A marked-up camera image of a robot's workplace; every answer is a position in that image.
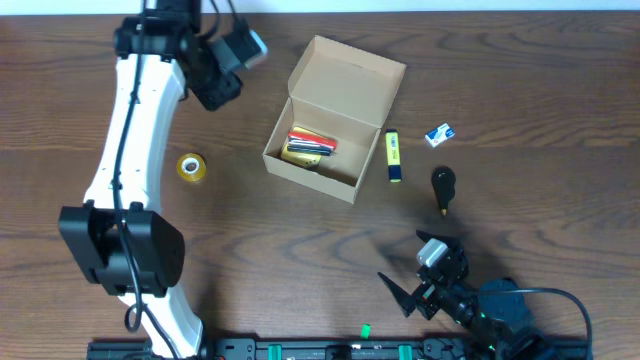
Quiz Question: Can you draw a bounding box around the red black stapler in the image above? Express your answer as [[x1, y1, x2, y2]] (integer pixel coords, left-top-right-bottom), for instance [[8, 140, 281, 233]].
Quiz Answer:
[[286, 131, 338, 156]]

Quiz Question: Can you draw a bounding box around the small green clip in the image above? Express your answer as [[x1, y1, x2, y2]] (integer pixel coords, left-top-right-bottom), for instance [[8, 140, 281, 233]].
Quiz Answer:
[[360, 324, 371, 340]]

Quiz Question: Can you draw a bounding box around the black mounting rail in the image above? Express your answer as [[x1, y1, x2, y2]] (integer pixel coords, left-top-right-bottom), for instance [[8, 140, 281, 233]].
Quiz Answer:
[[86, 338, 593, 360]]

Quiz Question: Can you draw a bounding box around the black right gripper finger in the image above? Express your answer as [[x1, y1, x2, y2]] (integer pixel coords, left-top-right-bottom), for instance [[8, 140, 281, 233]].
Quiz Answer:
[[377, 272, 416, 318], [416, 230, 460, 246]]

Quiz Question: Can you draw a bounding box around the yellow adhesive tape roll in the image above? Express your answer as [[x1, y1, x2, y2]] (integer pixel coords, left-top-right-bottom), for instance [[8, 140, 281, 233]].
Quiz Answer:
[[176, 153, 207, 183]]

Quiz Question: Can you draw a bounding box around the open cardboard box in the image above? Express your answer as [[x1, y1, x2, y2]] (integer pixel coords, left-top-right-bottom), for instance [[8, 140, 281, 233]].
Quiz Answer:
[[262, 36, 406, 203]]

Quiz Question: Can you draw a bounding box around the white blue staples box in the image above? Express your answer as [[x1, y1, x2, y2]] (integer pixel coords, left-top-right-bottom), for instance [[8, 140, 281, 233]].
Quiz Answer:
[[425, 123, 455, 148]]

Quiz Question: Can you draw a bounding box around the yellow sticky note pad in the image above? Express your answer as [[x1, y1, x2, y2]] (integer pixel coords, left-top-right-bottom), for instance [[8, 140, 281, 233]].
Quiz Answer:
[[280, 139, 322, 169]]

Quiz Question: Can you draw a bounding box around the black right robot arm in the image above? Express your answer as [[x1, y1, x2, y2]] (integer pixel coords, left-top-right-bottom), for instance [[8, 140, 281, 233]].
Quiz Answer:
[[378, 230, 560, 359]]

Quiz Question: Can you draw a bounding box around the yellow blue highlighter pen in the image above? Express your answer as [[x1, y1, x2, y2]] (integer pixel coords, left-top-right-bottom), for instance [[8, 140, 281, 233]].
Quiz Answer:
[[385, 129, 402, 183]]

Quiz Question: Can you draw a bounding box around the black correction tape dispenser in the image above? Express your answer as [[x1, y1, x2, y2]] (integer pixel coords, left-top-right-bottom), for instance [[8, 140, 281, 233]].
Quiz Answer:
[[431, 166, 456, 216]]

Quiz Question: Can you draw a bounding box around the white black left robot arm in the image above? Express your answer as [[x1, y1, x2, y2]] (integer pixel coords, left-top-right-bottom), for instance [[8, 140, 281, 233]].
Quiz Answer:
[[59, 1, 242, 359]]

